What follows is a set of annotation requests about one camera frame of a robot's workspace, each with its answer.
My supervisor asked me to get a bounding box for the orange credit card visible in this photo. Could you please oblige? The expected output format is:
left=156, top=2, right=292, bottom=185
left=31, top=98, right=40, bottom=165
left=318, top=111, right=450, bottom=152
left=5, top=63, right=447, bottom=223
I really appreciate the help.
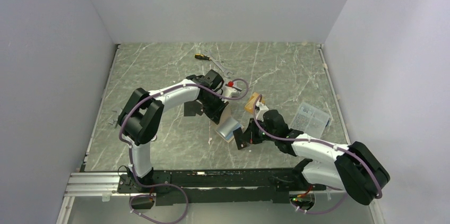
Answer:
left=244, top=92, right=265, bottom=114

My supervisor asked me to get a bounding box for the red adjustable wrench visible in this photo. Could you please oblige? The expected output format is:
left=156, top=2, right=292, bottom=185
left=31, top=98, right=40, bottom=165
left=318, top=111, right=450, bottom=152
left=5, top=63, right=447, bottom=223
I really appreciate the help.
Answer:
left=108, top=108, right=123, bottom=128

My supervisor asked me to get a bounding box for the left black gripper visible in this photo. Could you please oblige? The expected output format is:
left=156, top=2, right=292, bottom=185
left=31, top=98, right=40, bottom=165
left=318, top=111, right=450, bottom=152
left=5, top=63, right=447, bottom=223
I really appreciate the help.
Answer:
left=200, top=93, right=229, bottom=125

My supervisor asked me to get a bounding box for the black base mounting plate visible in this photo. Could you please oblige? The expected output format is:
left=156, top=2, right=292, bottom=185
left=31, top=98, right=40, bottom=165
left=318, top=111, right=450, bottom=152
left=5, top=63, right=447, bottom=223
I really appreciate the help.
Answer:
left=117, top=168, right=325, bottom=206

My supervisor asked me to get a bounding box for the beige leather card holder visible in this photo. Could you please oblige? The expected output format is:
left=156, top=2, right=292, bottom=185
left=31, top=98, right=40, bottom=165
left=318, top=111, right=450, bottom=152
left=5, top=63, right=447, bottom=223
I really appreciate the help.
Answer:
left=212, top=106, right=243, bottom=143

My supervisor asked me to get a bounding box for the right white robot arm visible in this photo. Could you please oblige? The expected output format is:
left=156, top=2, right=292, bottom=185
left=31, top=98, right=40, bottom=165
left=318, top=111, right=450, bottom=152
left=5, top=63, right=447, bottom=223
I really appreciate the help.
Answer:
left=233, top=110, right=391, bottom=205

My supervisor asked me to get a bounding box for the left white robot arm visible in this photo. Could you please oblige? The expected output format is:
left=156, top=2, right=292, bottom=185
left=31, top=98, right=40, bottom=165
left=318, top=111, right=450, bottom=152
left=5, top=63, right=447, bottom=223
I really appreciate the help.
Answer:
left=117, top=70, right=228, bottom=192

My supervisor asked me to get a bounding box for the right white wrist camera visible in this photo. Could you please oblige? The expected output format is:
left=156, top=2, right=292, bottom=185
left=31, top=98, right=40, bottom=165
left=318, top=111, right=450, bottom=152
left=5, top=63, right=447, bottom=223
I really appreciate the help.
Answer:
left=254, top=102, right=269, bottom=116

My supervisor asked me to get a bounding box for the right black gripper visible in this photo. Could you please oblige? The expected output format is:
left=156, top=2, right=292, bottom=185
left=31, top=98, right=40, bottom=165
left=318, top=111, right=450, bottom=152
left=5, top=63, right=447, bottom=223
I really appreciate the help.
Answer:
left=240, top=117, right=278, bottom=144

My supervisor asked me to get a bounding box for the black yellow screwdriver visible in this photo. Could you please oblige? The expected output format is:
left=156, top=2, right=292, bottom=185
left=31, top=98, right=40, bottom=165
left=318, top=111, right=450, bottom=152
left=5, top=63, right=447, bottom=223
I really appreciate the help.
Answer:
left=194, top=54, right=213, bottom=61

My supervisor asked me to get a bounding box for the aluminium frame rail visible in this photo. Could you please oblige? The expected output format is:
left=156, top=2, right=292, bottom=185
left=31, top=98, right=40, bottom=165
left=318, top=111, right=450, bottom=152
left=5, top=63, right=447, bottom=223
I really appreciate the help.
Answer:
left=56, top=171, right=140, bottom=223

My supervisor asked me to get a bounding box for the black credit card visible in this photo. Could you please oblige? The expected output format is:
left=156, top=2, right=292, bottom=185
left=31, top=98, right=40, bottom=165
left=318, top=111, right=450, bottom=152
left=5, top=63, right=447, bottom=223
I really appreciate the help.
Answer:
left=183, top=101, right=204, bottom=117

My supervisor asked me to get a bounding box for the silver credit card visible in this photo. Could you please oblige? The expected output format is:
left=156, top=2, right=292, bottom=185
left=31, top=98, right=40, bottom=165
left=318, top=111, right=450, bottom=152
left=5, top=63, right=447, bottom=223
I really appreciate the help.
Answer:
left=215, top=116, right=242, bottom=142

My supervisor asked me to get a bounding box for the clear plastic screw box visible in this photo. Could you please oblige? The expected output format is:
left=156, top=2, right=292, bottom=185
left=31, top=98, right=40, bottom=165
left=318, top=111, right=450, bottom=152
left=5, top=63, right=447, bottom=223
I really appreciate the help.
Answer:
left=290, top=102, right=331, bottom=139

